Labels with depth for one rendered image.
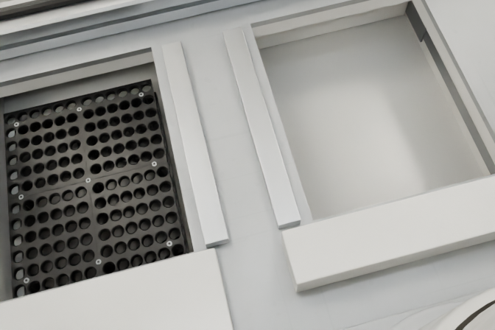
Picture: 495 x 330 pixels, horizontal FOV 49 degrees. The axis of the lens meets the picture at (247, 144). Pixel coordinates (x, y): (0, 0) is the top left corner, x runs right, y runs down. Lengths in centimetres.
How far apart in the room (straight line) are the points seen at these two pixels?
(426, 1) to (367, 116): 15
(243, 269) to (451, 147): 32
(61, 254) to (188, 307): 17
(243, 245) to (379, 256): 12
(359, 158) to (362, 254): 22
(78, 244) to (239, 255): 18
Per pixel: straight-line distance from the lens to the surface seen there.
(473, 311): 33
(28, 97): 78
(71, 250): 59
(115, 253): 58
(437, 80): 75
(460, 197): 51
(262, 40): 73
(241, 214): 52
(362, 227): 48
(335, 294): 50
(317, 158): 67
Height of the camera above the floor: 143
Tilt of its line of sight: 64 degrees down
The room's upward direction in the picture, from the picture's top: 7 degrees counter-clockwise
